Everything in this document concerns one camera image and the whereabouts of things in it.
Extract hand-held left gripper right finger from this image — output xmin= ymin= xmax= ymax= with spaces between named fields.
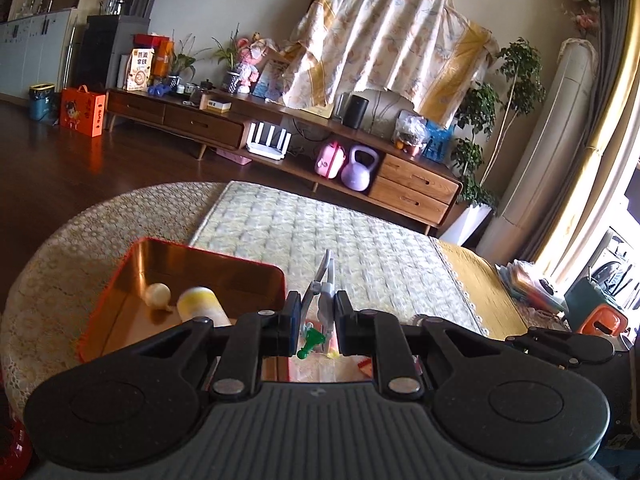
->
xmin=334 ymin=290 xmax=506 ymax=397

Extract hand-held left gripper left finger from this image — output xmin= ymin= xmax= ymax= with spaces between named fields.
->
xmin=134 ymin=291 xmax=302 ymax=398

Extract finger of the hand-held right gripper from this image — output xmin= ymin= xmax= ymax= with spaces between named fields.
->
xmin=505 ymin=329 xmax=617 ymax=367

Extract red metal tin box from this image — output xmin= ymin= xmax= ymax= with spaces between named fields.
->
xmin=77 ymin=236 xmax=287 ymax=365

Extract green pawn piece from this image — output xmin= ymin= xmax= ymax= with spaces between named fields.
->
xmin=296 ymin=327 xmax=327 ymax=361

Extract orange white appliance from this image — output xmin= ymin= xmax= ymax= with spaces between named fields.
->
xmin=575 ymin=304 xmax=633 ymax=352

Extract dark green container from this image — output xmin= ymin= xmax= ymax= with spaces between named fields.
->
xmin=564 ymin=274 xmax=617 ymax=332

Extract stack of books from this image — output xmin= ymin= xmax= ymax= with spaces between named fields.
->
xmin=496 ymin=259 xmax=568 ymax=317

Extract yellow white plastic bottle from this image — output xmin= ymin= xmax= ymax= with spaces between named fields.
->
xmin=177 ymin=286 xmax=232 ymax=329

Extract quilted pale mat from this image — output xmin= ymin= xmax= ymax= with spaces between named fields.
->
xmin=189 ymin=181 xmax=493 ymax=386

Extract yellow mat with lace edge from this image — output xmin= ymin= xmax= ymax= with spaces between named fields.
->
xmin=432 ymin=237 xmax=531 ymax=342

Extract white egg-shaped toy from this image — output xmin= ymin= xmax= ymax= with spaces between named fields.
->
xmin=145 ymin=283 xmax=172 ymax=311

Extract purple kettlebell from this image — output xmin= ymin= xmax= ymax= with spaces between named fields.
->
xmin=340 ymin=145 xmax=382 ymax=192

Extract white planter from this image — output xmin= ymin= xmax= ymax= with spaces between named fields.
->
xmin=439 ymin=201 xmax=494 ymax=249

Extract pink toy case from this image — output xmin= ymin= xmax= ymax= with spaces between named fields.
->
xmin=314 ymin=140 xmax=349 ymax=179

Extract white router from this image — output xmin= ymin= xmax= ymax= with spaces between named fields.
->
xmin=245 ymin=120 xmax=292 ymax=160

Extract white standing air conditioner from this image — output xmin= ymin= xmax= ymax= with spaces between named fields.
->
xmin=476 ymin=38 xmax=599 ymax=267

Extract clear plastic bag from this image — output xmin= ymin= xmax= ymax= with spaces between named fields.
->
xmin=393 ymin=110 xmax=431 ymax=159

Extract blue box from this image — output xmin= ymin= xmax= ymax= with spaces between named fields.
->
xmin=424 ymin=122 xmax=456 ymax=164

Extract black cylinder speaker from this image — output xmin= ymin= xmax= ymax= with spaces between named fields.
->
xmin=343 ymin=93 xmax=370 ymax=130

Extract wooden television cabinet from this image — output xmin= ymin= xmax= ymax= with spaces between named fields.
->
xmin=105 ymin=87 xmax=463 ymax=236

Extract yellowish curtain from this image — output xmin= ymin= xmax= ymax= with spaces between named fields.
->
xmin=532 ymin=0 xmax=640 ymax=288

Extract tall green potted tree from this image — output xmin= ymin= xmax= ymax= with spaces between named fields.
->
xmin=451 ymin=37 xmax=547 ymax=211

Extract potted plant in patterned pot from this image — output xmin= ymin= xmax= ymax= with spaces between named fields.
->
xmin=211 ymin=24 xmax=247 ymax=94

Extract pink doll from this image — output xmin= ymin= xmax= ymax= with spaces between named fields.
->
xmin=234 ymin=32 xmax=267 ymax=94

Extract small potted plant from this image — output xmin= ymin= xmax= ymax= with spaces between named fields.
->
xmin=167 ymin=34 xmax=202 ymax=92

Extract floral yellow white cloth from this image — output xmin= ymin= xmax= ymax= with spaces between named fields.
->
xmin=281 ymin=0 xmax=501 ymax=127

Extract orange box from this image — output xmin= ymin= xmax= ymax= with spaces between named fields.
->
xmin=152 ymin=41 xmax=175 ymax=79

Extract yellow cereal box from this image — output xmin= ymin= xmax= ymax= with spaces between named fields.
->
xmin=124 ymin=48 xmax=155 ymax=92

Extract orange gift bag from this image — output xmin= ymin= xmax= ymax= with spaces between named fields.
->
xmin=59 ymin=85 xmax=107 ymax=137

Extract red object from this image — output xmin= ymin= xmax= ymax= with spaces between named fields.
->
xmin=0 ymin=407 xmax=34 ymax=480

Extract black cabinet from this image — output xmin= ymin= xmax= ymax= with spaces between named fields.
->
xmin=74 ymin=14 xmax=151 ymax=92

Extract blue bucket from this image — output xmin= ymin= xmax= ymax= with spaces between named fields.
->
xmin=28 ymin=82 xmax=56 ymax=122

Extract white cupboards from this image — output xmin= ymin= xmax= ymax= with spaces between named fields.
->
xmin=0 ymin=7 xmax=79 ymax=102

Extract blue picture frame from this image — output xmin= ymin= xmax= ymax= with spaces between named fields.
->
xmin=251 ymin=55 xmax=292 ymax=102

